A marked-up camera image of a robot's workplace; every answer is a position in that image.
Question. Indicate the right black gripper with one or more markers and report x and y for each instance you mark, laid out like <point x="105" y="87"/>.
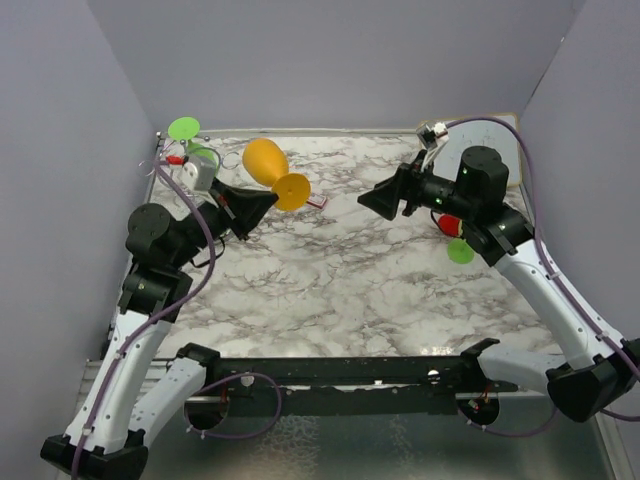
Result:
<point x="385" y="196"/>

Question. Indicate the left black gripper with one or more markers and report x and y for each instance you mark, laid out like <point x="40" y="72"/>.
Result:
<point x="240" y="208"/>

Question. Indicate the orange wine glass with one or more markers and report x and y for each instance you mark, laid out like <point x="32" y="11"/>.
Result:
<point x="268" y="165"/>

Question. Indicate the red wine glass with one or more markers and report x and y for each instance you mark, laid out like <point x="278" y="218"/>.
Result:
<point x="449" y="225"/>

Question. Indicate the green wine glass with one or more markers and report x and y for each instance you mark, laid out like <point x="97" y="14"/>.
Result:
<point x="185" y="130"/>
<point x="459" y="251"/>

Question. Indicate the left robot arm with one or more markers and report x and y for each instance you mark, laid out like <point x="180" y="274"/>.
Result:
<point x="111" y="435"/>

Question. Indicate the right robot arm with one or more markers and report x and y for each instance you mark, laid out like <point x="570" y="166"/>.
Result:
<point x="597" y="365"/>

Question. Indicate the chrome wine glass rack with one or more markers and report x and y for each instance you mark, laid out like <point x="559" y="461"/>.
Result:
<point x="172" y="153"/>

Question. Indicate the small red white box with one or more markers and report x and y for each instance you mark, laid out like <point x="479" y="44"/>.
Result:
<point x="317" y="201"/>

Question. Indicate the small whiteboard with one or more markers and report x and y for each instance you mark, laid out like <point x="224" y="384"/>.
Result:
<point x="479" y="133"/>

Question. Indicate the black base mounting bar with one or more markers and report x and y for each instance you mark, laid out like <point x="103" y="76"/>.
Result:
<point x="336" y="386"/>

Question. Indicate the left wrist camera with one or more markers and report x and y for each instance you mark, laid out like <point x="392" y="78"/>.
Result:
<point x="198" y="172"/>

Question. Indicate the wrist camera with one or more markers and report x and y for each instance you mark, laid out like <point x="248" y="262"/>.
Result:
<point x="198" y="172"/>
<point x="434" y="137"/>

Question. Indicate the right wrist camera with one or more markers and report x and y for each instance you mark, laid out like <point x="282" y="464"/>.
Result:
<point x="434" y="137"/>

